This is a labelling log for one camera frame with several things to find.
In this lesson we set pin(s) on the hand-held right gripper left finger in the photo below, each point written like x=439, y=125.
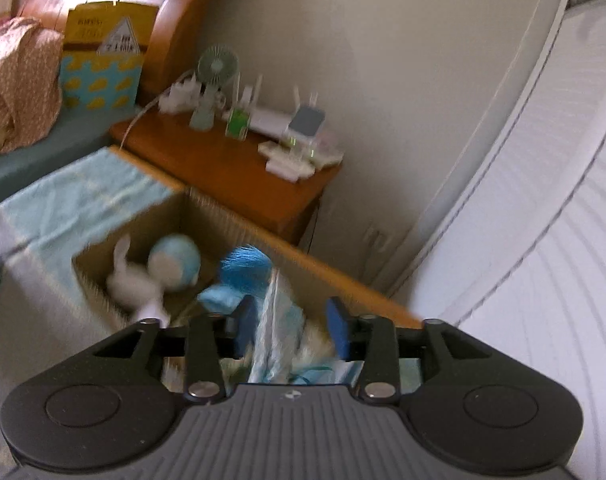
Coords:
x=245, y=327

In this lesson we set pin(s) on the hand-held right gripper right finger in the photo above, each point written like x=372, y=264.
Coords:
x=338, y=327

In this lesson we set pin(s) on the light blue ball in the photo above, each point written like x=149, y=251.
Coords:
x=175, y=260

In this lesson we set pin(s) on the cardboard box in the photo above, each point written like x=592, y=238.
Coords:
x=208, y=225

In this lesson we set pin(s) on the white rabbit plush toy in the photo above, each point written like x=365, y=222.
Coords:
x=128, y=285

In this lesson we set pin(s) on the wooden nightstand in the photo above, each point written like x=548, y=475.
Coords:
x=233, y=180

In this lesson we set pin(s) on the small green bottle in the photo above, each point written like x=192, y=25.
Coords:
x=238, y=122

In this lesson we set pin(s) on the white cube device on stand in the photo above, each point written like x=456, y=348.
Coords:
x=308, y=122

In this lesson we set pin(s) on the white router with antennas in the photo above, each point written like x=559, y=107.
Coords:
x=270, y=120

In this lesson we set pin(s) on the white louvered doors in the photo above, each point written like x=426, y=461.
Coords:
x=533, y=235

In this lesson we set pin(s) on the white power strip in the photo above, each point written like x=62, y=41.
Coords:
x=178, y=97

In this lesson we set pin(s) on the small green desk fan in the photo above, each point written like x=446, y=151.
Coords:
x=215, y=65

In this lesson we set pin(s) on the teal bed sheet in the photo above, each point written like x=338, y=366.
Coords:
x=48, y=150

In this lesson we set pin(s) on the yellow and blue paper bag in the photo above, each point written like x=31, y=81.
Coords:
x=100, y=75

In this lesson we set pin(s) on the orange wooden headboard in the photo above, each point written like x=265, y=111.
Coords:
x=183, y=25

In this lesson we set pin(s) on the brown floral cloth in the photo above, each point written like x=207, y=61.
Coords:
x=18, y=75

